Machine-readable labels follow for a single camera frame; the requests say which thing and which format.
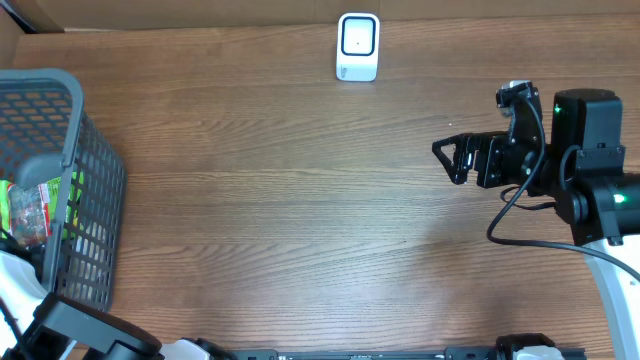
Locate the white barcode scanner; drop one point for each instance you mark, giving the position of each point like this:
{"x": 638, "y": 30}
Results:
{"x": 357, "y": 50}

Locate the green snack bag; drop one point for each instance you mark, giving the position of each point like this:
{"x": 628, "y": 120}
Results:
{"x": 27, "y": 214}

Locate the grey plastic shopping basket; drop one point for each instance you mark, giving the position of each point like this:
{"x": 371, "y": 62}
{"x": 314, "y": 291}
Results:
{"x": 48, "y": 141}

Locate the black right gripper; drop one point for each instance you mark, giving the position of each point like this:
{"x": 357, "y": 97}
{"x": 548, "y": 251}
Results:
{"x": 487, "y": 145}

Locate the cardboard box wall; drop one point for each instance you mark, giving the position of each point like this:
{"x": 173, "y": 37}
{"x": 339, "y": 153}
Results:
{"x": 59, "y": 15}

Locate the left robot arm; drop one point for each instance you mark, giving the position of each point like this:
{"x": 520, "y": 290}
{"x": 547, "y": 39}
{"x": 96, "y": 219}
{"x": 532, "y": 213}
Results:
{"x": 38, "y": 324}

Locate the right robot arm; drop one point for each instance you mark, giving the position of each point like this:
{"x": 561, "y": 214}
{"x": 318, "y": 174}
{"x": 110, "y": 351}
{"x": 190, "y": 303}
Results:
{"x": 579, "y": 166}

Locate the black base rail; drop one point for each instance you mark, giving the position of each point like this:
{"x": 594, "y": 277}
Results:
{"x": 449, "y": 353}

